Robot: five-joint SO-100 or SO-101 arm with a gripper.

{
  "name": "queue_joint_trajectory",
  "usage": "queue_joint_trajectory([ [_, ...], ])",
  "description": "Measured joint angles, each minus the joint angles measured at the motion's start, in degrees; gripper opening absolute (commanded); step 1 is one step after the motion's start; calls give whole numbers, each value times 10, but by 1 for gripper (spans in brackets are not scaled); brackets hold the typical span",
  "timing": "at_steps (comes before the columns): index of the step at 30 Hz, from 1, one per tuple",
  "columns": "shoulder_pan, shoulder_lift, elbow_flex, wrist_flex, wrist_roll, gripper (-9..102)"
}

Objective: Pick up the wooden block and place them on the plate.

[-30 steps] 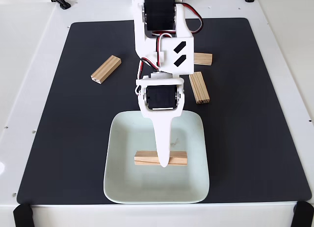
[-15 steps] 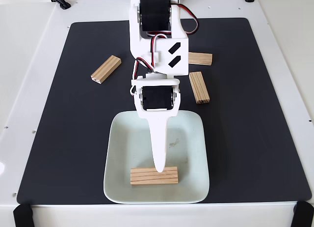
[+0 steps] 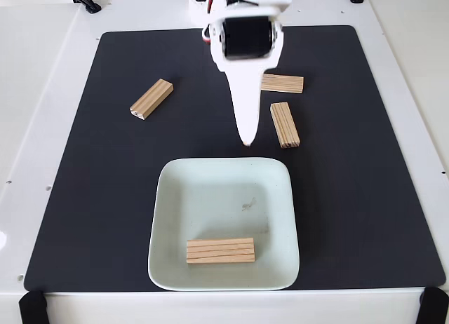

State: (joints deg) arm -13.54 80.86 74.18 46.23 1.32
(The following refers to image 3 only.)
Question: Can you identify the grooved wooden block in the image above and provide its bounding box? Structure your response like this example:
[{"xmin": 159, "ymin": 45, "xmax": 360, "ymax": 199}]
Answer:
[
  {"xmin": 269, "ymin": 102, "xmax": 301, "ymax": 149},
  {"xmin": 186, "ymin": 237, "xmax": 256, "ymax": 266},
  {"xmin": 260, "ymin": 73, "xmax": 304, "ymax": 94}
]

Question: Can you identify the wooden block numbered two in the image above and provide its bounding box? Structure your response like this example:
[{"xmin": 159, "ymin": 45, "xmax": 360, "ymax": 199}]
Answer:
[{"xmin": 128, "ymin": 78, "xmax": 175, "ymax": 123}]

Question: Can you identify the pale green square plate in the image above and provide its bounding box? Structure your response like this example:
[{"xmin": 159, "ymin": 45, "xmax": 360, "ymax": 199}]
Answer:
[{"xmin": 147, "ymin": 156, "xmax": 301, "ymax": 292}]

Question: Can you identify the black rubber table mat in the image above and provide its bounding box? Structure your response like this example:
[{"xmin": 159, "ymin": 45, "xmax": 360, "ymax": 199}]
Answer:
[{"xmin": 23, "ymin": 25, "xmax": 446, "ymax": 292}]

